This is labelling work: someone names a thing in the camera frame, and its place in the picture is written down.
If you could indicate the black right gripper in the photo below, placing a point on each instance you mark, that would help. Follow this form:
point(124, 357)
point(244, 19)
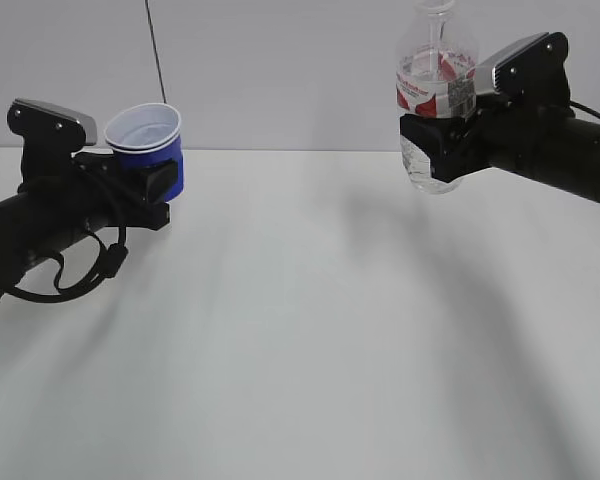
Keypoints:
point(443, 150)

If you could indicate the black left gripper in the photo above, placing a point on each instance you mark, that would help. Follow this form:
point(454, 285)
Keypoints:
point(137, 197)

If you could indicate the blue paper cup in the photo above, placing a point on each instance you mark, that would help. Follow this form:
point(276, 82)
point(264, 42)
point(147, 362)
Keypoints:
point(147, 135)

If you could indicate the clear Wahaha water bottle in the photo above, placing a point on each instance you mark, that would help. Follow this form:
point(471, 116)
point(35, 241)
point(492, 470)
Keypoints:
point(435, 62)

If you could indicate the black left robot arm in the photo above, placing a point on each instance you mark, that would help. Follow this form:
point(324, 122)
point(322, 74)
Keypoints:
point(54, 211)

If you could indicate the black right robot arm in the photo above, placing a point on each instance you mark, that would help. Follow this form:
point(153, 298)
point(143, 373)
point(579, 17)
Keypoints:
point(544, 143)

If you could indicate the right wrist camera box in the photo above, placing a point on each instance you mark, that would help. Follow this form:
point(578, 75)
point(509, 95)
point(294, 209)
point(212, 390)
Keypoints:
point(531, 67)

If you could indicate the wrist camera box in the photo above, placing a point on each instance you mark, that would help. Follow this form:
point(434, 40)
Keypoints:
point(51, 136)
point(531, 67)

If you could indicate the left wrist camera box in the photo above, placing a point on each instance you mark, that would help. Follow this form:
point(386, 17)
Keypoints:
point(51, 136)

